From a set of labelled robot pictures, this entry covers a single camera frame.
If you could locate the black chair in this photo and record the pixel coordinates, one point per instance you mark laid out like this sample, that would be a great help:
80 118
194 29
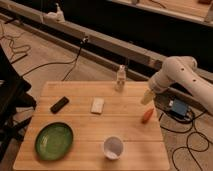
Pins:
13 94

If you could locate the black rectangular remote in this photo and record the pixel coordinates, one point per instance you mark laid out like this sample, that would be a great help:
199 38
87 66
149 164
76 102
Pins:
59 105

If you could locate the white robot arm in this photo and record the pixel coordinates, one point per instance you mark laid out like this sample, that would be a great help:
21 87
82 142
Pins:
180 70

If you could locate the green plate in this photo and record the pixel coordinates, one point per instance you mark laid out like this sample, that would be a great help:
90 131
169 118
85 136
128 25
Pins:
54 141

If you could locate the white rectangular block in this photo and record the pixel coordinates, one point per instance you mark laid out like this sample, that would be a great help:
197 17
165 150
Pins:
97 105

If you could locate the red orange pepper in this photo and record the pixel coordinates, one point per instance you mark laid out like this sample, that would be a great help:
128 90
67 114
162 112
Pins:
147 115

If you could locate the blue power box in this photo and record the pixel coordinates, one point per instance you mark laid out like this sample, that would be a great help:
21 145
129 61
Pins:
178 108

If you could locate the white object on ledge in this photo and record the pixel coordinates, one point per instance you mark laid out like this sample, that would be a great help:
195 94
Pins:
57 16

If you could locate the clear small bottle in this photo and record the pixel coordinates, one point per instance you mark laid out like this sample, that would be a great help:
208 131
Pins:
120 78

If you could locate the white ceramic cup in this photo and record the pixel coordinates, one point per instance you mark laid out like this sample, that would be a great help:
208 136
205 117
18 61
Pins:
113 148

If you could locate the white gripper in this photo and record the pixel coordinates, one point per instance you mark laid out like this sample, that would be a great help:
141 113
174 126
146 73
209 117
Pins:
156 86

